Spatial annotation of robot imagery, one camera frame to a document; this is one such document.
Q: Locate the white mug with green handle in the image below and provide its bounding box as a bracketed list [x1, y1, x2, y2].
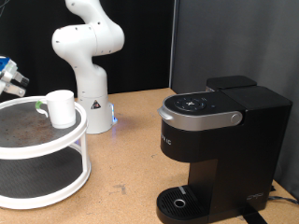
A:
[35, 90, 78, 130]

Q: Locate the black backdrop curtain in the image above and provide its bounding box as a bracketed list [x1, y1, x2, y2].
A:
[0, 0, 176, 104]

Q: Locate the braided coffee machine power cord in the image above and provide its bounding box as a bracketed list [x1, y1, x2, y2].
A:
[268, 195, 299, 205]

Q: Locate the grey partition panel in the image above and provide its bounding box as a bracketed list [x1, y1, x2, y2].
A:
[169, 0, 299, 200]

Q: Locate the black tape strip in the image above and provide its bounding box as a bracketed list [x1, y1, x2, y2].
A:
[239, 211, 269, 224]

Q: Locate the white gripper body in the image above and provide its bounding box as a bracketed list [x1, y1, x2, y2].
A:
[0, 60, 19, 94]

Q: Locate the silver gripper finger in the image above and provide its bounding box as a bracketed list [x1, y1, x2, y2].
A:
[11, 72, 31, 87]
[2, 82, 26, 98]

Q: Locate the white two-tier turntable shelf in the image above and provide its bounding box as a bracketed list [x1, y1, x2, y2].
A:
[0, 95, 92, 210]

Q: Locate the black Keurig coffee machine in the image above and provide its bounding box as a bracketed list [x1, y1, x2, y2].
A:
[156, 75, 293, 224]

